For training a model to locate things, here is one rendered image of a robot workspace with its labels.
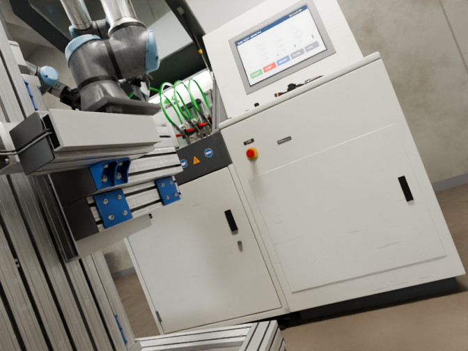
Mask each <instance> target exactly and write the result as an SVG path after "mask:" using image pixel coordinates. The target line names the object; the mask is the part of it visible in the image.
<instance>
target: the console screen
mask: <svg viewBox="0 0 468 351"><path fill-rule="evenodd" d="M228 43H229V45H230V47H231V51H232V53H233V57H234V59H235V63H236V66H237V68H238V71H239V74H240V77H241V80H242V83H243V85H244V89H245V91H246V94H247V95H248V94H250V93H253V92H254V91H257V90H258V89H260V88H263V87H265V86H267V85H269V84H271V83H273V82H275V81H278V80H280V79H282V78H284V77H286V76H288V75H291V74H292V73H294V72H297V71H298V70H301V69H302V68H305V67H307V66H309V65H311V64H313V63H315V62H317V61H320V60H322V59H324V58H326V57H328V56H330V55H332V54H335V53H336V50H335V48H334V46H333V44H332V41H331V39H330V37H329V35H328V32H327V30H326V28H325V26H324V24H323V22H322V19H321V17H320V15H319V12H318V10H317V8H316V6H315V4H314V2H313V0H301V1H298V2H297V3H295V4H293V5H291V6H289V7H287V8H286V9H284V10H282V11H281V12H279V13H277V14H275V15H273V16H271V17H269V18H267V19H266V20H264V21H262V22H260V23H259V24H257V25H255V26H253V27H251V28H250V29H247V30H246V31H244V32H242V33H240V34H238V35H236V36H235V37H233V38H231V39H230V40H228Z"/></svg>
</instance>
